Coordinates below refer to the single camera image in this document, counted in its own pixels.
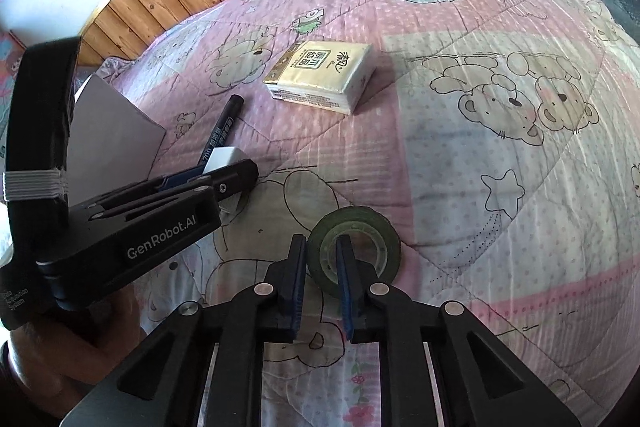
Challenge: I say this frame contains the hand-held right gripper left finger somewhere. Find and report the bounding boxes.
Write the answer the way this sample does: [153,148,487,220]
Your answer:
[60,234,307,427]

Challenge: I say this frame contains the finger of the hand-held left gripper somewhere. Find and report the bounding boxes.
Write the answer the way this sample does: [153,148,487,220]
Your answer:
[89,159,259,223]
[87,169,216,210]

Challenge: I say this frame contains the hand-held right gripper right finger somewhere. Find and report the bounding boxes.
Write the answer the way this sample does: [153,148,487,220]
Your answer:
[336,234,581,427]

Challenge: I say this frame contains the small white block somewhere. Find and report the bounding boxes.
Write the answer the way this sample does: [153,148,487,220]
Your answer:
[204,147,249,217]

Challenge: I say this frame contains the green tape roll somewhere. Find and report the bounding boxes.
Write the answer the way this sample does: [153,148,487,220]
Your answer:
[306,207,402,299]

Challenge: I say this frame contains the white cardboard box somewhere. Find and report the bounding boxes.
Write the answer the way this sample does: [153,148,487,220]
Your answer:
[72,74,167,188]

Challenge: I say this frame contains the person's left hand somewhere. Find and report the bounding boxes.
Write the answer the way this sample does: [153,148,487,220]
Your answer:
[7,287,147,410]

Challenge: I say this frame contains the black marker pen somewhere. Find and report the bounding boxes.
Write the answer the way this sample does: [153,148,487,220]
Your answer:
[196,94,245,168]

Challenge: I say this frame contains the yellow tissue pack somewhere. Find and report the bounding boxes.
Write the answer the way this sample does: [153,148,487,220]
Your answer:
[263,41,374,116]

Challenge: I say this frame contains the pink printed blanket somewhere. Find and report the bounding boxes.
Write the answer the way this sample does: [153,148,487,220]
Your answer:
[95,0,640,427]

